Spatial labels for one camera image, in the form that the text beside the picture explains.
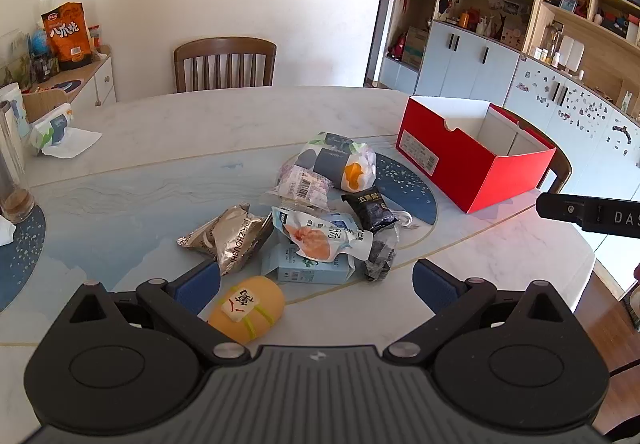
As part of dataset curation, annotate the white and wood wall cabinet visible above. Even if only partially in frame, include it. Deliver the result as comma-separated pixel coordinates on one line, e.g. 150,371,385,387
377,0,640,205

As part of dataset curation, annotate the dark blue speckled placemat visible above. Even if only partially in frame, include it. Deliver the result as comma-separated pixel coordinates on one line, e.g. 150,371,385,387
0,206,47,315
372,152,439,226

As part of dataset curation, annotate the blue and white carton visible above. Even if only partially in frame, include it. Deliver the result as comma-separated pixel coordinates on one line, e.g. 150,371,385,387
261,241,356,286

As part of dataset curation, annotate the white chicken breast packet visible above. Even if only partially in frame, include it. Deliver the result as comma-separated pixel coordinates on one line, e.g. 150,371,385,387
271,205,375,264

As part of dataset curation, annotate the round blue mat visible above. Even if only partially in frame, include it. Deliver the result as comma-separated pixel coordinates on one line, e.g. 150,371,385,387
42,79,83,94

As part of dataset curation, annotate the yellow bun toy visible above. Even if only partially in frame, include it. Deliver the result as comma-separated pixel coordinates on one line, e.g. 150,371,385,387
207,275,286,344

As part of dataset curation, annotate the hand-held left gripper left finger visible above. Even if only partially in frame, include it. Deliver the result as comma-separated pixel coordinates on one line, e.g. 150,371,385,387
70,259,251,367

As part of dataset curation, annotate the clear packet of dark seeds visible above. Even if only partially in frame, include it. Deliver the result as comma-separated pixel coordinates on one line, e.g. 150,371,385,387
363,224,399,282

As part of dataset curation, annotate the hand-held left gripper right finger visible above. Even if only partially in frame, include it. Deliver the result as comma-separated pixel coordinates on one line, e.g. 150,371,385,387
384,258,581,367

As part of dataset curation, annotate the black snack packet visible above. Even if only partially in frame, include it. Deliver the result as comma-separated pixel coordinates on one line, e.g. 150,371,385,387
341,191,398,231

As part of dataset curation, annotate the silver foil snack packet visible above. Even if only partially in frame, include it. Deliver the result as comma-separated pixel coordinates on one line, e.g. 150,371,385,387
176,203,273,276

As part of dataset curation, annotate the green and white tissue pack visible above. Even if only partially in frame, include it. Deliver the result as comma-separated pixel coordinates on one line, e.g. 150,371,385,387
29,106,103,160

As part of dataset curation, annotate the tall glass jar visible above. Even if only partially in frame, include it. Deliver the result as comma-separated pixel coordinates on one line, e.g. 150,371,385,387
0,99,37,225

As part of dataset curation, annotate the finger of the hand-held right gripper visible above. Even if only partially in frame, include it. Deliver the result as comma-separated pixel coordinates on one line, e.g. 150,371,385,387
535,192,600,232

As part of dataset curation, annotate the brown cardboard box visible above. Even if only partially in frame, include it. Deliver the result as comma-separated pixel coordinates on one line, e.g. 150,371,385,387
401,26,430,70

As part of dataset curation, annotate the small blue globe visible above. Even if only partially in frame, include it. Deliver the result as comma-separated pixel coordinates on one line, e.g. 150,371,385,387
27,26,51,55

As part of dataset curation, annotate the white low sideboard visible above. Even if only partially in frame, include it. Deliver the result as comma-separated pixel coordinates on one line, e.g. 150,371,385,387
50,51,118,110

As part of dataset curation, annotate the light wooden box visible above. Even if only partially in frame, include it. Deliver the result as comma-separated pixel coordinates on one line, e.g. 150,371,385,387
22,90,71,125

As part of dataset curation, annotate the white marble desktop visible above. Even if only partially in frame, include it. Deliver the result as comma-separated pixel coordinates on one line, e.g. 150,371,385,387
0,85,598,430

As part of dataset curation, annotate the pink printed snack packet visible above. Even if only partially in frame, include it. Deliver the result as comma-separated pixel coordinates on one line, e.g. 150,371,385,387
267,164,331,210

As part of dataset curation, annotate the brown wooden chair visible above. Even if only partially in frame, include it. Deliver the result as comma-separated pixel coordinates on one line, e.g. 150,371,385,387
500,106,572,195
173,37,277,93

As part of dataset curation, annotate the orange snack bag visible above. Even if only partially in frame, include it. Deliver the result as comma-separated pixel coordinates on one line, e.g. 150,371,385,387
41,1,93,71

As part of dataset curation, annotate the red cardboard box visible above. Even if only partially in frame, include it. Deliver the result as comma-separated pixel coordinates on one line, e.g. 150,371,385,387
396,95,557,215

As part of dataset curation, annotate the white mug blue print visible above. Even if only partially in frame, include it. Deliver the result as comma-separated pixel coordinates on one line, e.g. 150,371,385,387
0,83,28,150

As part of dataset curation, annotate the white tissue pack grey label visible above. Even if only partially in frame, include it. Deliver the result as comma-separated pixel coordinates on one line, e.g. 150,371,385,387
292,131,377,192

